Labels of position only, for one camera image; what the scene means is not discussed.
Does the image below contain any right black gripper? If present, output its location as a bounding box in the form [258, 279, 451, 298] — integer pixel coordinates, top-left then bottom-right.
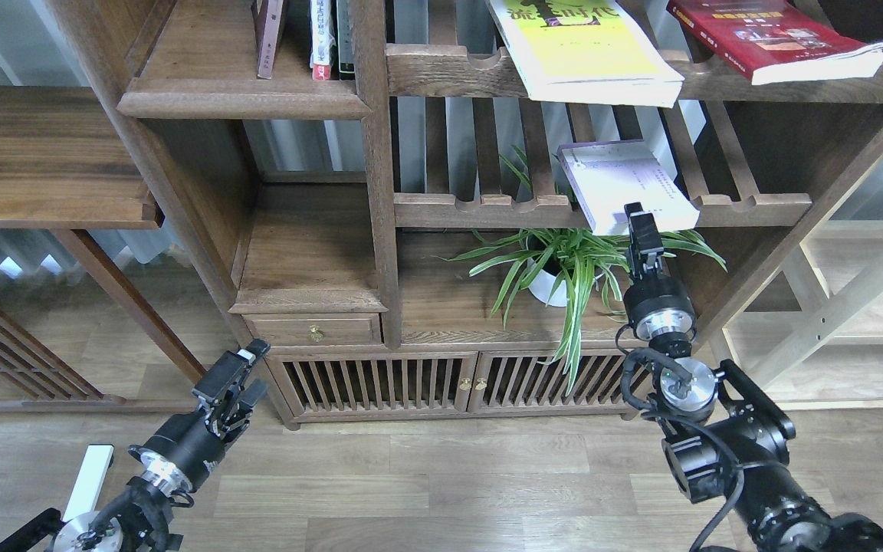
[622, 202, 696, 338]

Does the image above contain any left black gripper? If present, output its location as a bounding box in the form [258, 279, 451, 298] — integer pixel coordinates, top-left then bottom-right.
[129, 340, 271, 495]

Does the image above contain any white and purple book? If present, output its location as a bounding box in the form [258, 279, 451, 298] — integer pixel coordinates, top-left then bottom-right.
[557, 140, 700, 235]

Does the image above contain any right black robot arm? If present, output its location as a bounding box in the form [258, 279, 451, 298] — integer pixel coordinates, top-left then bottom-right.
[620, 202, 883, 551]

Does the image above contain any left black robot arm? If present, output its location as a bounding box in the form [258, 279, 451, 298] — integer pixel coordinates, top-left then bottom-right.
[0, 339, 271, 551]

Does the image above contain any light wooden shelf unit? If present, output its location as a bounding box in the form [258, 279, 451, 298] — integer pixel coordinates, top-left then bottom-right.
[711, 157, 883, 409]

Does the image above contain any green spider plant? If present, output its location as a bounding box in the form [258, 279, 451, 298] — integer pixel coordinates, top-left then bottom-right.
[445, 146, 727, 396]

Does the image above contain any brass drawer knob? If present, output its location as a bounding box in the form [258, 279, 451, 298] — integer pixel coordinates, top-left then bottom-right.
[308, 325, 325, 343]

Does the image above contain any white plant pot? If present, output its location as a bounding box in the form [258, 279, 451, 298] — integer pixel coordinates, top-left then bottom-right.
[527, 264, 569, 307]

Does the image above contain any white bar on floor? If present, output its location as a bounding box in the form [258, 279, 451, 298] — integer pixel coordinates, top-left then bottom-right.
[61, 444, 113, 523]

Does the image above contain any yellow green book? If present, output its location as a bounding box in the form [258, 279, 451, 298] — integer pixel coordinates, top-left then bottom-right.
[487, 1, 684, 108]

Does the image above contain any dark wooden bookshelf cabinet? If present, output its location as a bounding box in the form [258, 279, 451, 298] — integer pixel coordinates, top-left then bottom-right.
[47, 0, 883, 430]

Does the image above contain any dark slatted wooden rack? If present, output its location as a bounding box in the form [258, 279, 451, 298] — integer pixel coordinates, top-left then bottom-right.
[0, 310, 194, 413]

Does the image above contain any dark wooden side table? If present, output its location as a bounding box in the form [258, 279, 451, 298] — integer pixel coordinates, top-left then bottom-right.
[0, 87, 204, 381]

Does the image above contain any red white upright book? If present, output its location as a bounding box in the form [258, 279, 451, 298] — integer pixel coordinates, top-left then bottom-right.
[309, 0, 334, 81]

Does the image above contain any dark upright book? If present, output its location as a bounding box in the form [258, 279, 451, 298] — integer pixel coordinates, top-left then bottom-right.
[334, 0, 356, 81]

